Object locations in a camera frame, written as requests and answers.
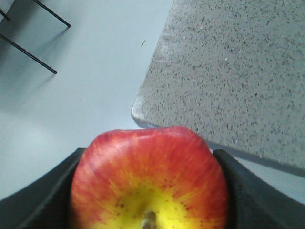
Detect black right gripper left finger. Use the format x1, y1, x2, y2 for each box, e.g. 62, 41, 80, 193
0, 148, 85, 229

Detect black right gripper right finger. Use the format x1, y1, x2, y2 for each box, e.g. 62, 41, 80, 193
213, 149, 305, 229

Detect red yellow apple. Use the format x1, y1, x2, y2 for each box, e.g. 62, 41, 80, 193
68, 126, 229, 229

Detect grey speckled kitchen counter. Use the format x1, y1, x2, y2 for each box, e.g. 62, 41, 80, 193
131, 0, 305, 177

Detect black metal chair legs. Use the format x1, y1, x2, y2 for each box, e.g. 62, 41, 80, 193
0, 0, 71, 74

